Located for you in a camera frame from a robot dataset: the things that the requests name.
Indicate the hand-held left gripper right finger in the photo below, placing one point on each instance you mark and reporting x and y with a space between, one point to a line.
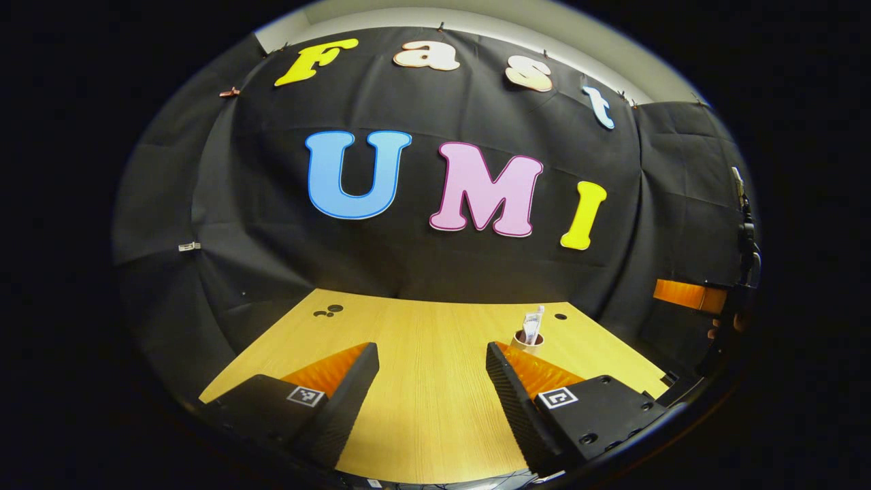
510 395

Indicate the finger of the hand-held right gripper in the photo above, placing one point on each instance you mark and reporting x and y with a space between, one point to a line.
684 294

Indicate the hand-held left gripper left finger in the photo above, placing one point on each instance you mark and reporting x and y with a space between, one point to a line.
354 395

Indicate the beige cup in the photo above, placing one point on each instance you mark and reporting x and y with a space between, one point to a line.
520 344

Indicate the white toothpaste tube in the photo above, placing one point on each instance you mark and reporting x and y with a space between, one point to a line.
531 327

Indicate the wooden desktop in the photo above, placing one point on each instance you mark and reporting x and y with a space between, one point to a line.
429 395

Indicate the black backdrop cloth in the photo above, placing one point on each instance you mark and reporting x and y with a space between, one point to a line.
422 265

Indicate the white cloth clip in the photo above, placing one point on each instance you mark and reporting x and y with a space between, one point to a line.
189 246

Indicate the copper cloth clip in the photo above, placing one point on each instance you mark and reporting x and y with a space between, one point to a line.
229 92

